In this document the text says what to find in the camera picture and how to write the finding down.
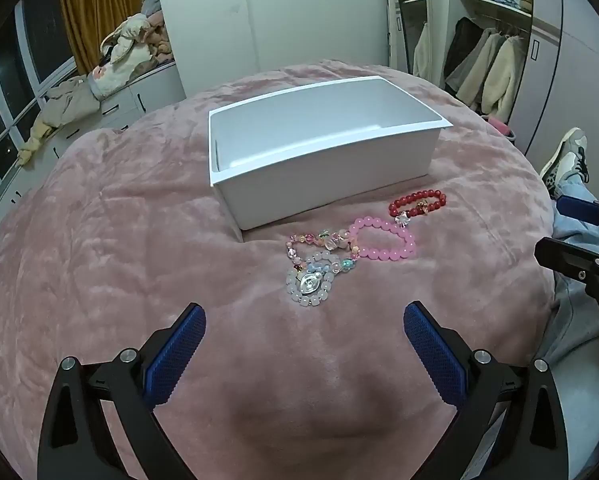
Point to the pink object on floor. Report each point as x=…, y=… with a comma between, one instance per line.
x=499, y=129

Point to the mustard curtain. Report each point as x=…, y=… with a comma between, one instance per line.
x=99, y=10

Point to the window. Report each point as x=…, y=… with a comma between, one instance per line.
x=24, y=70

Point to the white drawer cabinet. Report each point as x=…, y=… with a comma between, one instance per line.
x=149, y=90

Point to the standing mirror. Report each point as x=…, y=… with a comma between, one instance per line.
x=414, y=15

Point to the clear crystal charm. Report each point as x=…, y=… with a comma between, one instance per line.
x=402, y=218

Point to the person's leg in jeans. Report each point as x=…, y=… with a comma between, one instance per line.
x=574, y=310

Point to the grey hanging coat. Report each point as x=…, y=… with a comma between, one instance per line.
x=479, y=70

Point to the open wardrobe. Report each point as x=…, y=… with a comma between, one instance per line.
x=549, y=45

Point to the dark hanging coat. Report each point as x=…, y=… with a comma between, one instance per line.
x=462, y=55

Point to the pile of cream clothes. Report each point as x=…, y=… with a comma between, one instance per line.
x=129, y=45

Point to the beige garment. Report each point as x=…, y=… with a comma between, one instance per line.
x=62, y=105

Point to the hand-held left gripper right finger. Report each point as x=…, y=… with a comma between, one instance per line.
x=432, y=355

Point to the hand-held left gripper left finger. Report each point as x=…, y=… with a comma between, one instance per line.
x=179, y=350

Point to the white plastic storage box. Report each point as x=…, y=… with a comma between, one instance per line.
x=329, y=170

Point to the pink fleece blanket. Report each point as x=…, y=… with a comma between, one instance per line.
x=129, y=260

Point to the cream hanging coat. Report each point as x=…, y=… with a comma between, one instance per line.
x=504, y=80

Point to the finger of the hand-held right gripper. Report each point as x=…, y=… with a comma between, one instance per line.
x=564, y=257
x=579, y=210

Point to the person's sneaker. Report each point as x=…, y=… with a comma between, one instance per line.
x=567, y=160

